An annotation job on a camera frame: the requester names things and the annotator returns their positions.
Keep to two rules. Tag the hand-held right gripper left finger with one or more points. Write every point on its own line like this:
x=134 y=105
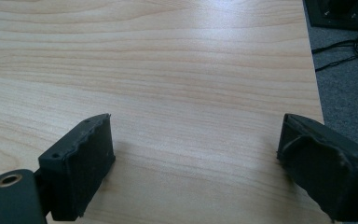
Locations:
x=80 y=168

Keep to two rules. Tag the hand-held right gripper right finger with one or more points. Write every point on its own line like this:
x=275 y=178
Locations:
x=326 y=168

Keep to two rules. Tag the black stand base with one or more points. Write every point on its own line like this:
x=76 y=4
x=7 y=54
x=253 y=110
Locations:
x=335 y=14

